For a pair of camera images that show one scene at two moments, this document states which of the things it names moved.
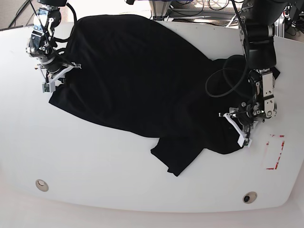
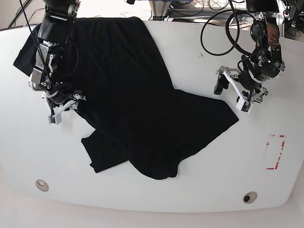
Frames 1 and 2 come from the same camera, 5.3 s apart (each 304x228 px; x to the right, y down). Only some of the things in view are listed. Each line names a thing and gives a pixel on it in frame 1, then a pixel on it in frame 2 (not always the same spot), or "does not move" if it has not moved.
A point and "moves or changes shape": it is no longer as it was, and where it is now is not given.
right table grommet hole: x=250 y=197 does not move
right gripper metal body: x=261 y=104 → x=267 y=61
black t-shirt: x=141 y=76 moves or changes shape
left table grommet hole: x=42 y=185 does not move
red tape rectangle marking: x=278 y=161 does not move
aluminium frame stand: x=159 y=8 does not move
